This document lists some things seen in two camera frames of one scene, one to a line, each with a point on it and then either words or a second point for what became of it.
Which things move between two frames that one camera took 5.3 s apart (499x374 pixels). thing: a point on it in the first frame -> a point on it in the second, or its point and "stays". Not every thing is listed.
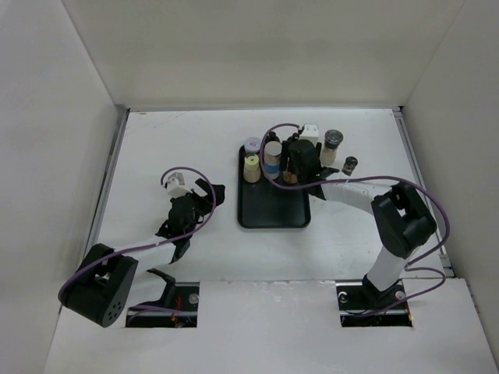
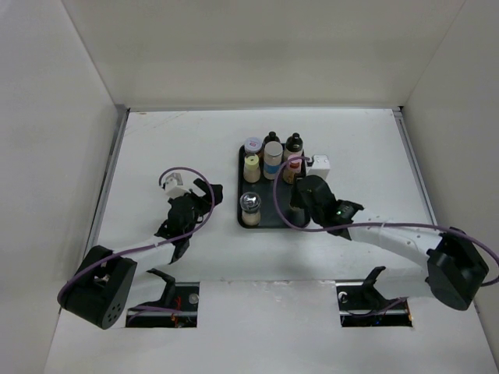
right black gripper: x=286 y=154 -> x=296 y=198
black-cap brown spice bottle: x=272 y=137 stays
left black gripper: x=204 y=201 stays
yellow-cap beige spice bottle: x=252 y=171 stays
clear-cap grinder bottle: x=332 y=139 -> x=251 y=214
